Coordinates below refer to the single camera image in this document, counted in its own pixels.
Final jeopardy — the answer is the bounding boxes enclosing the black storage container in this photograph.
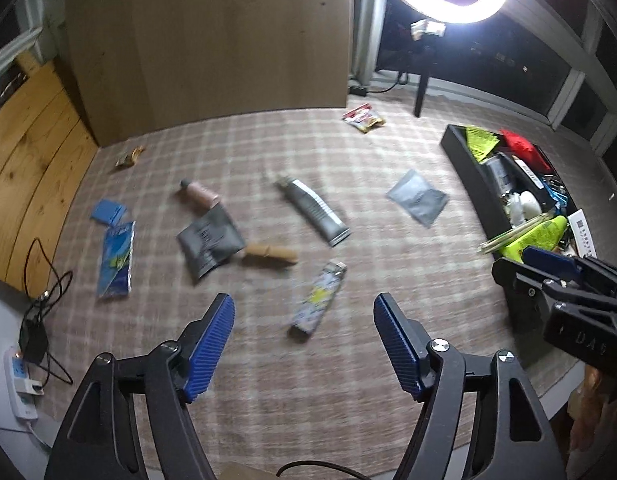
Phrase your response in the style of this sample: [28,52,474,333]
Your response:
[441,122,596,361]

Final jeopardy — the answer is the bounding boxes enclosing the yellow green mesh item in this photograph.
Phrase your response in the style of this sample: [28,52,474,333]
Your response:
[463,125,504,165]

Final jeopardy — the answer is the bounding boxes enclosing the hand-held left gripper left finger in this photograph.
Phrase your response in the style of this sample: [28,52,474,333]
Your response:
[43,294,236,480]

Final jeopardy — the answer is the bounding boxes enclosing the red cloth pouch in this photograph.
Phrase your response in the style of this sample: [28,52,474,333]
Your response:
[498,129,551,173]

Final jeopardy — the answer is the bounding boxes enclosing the black foil packet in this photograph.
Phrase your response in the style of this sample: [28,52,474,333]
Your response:
[176,204,246,286]

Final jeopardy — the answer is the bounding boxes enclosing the white device on light stand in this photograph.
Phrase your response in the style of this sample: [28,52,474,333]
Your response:
[411,19,445,41]

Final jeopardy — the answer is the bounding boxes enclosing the white crumpled bag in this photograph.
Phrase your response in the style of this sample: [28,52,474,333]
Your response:
[503,187,544,223]

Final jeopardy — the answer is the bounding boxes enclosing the white power strip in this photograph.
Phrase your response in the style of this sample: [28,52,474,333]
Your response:
[3,347,46,421]

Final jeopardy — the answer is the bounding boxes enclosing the grey foil pouch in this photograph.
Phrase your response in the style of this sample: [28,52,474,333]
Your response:
[385,169,450,228]

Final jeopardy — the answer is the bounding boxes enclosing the black cable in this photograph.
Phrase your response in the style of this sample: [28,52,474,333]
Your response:
[276,460,399,480]

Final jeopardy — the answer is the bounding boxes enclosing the red snack packet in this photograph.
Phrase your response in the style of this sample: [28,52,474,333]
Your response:
[342,104,386,134]

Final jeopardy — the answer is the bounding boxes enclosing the pink bottle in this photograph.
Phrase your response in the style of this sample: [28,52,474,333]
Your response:
[179,177,222,208]

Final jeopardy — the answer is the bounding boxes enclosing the blue flat packet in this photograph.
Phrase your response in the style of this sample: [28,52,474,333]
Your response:
[97,220,136,301]

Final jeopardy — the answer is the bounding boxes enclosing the chopsticks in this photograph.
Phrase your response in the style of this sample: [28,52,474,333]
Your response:
[478,215,554,253]

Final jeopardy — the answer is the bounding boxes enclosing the patterned long packet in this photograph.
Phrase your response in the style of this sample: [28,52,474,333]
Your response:
[288,260,348,342]

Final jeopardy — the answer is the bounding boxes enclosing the brown wooden roll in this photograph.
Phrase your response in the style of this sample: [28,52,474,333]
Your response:
[241,242,299,268]

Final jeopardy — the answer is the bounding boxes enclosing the large brown board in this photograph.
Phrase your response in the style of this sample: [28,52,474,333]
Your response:
[63,0,356,148]

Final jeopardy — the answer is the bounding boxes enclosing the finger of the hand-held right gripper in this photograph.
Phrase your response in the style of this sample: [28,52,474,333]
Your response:
[521,246,581,281]
[491,256,551,336]

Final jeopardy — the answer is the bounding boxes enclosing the yellow green packet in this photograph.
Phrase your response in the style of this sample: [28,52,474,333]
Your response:
[498,214,569,261]

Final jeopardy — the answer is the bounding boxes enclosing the brown candy wrapper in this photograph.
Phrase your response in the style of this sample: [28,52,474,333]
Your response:
[114,145,146,168]

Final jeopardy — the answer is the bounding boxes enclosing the light blue plastic clip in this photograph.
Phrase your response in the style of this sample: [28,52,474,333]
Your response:
[538,175,569,206]

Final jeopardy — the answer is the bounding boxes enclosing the grey box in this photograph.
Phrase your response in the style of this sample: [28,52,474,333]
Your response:
[485,152,514,193]

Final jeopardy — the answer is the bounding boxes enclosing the grey tube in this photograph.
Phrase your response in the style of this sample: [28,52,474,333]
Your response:
[276,174,351,247]

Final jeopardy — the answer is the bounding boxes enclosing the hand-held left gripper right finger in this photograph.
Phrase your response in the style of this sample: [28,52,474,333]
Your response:
[373,293,569,480]

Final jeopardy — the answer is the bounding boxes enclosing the small blue card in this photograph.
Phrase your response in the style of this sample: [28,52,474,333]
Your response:
[90,199,126,224]

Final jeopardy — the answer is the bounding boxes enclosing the black light stand pole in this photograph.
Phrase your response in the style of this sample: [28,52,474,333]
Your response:
[413,40,431,118]

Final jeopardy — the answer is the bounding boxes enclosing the black charger with cable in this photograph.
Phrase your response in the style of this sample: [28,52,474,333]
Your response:
[18,237,74,386]

